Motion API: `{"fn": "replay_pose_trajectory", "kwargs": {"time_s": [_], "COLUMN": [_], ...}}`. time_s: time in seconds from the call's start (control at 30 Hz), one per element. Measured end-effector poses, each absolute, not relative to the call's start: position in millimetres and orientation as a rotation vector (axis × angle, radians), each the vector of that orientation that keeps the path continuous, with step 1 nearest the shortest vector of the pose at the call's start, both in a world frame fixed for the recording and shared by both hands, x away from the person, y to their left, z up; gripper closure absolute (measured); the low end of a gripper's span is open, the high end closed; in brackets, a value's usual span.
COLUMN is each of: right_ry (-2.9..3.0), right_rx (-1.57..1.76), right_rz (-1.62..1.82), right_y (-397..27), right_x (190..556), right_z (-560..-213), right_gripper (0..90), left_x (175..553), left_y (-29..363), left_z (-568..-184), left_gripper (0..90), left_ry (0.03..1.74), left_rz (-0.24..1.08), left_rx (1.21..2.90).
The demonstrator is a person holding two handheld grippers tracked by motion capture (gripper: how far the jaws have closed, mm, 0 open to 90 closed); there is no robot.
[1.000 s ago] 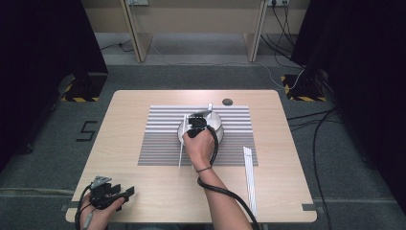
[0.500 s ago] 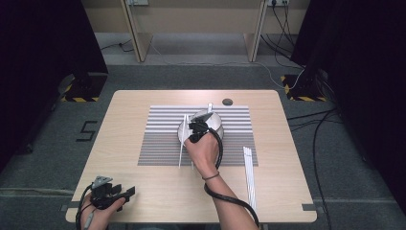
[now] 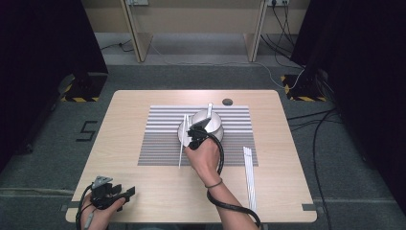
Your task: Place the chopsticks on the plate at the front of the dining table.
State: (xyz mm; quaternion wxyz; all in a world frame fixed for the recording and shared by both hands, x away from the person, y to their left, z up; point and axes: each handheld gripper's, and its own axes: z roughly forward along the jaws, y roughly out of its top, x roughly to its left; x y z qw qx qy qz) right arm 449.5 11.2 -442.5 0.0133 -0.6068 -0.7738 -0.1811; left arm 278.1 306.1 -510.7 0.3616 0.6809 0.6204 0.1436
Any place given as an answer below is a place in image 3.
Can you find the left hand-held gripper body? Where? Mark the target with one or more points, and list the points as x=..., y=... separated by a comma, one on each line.
x=102, y=196

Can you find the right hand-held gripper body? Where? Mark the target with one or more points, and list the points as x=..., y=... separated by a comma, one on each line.
x=202, y=135

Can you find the white plate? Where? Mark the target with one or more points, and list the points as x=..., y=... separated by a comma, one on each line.
x=180, y=133

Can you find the person's left hand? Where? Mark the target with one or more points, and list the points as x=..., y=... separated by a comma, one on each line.
x=102, y=220

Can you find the person's right hand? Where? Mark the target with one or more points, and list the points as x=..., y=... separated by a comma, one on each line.
x=204, y=159

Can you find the white bowl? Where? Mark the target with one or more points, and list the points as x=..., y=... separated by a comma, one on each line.
x=215, y=123

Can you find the white spoon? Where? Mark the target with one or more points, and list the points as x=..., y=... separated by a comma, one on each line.
x=209, y=108

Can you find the grey striped placemat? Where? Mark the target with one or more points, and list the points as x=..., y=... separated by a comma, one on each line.
x=159, y=143

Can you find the round table grommet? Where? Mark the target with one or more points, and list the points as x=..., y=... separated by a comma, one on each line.
x=227, y=102

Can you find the dark wristband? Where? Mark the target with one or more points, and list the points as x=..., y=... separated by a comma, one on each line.
x=214, y=185

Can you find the light wooden desk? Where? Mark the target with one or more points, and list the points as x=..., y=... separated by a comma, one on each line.
x=140, y=41

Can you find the stand base with hazard tape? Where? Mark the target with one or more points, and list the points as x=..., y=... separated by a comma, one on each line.
x=86, y=87
x=303, y=91

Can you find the black curtain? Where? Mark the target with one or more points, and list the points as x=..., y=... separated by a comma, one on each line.
x=367, y=80
x=38, y=64

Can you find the white wall socket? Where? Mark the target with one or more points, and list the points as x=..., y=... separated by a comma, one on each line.
x=277, y=2
x=137, y=2

